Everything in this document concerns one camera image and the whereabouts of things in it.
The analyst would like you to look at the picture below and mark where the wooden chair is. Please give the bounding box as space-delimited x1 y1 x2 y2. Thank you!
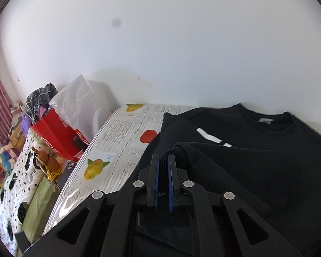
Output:
9 124 26 150

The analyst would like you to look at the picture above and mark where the red paper bag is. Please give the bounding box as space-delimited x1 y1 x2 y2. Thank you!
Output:
30 109 90 162

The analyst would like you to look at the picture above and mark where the black sweatshirt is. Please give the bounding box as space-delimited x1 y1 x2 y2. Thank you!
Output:
115 103 321 257

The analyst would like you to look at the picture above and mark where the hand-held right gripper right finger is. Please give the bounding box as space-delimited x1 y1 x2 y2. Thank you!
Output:
168 154 303 257

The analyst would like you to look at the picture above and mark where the brown gourd ornament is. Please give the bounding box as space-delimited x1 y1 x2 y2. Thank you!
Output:
35 147 62 180

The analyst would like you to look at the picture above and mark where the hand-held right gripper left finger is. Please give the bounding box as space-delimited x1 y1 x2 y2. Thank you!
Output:
23 154 161 257

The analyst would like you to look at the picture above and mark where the green sheet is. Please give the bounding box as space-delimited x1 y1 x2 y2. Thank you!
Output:
21 177 61 243

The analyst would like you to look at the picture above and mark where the grey plaid cloth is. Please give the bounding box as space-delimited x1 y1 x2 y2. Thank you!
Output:
24 84 59 124

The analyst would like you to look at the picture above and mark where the purple fluffy cloth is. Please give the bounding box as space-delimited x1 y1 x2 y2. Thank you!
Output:
21 112 36 133

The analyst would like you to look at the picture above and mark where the colourful patchwork blanket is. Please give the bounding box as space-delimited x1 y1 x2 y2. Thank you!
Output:
0 142 22 176

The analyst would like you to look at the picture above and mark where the fruit print bed cover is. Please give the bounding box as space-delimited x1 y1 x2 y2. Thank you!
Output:
43 104 321 236

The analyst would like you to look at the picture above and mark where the yellow cord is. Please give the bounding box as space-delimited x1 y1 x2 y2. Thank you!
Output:
44 163 63 184

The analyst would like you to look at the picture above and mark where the black spotted white quilt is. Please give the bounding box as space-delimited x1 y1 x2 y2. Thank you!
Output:
0 127 47 257

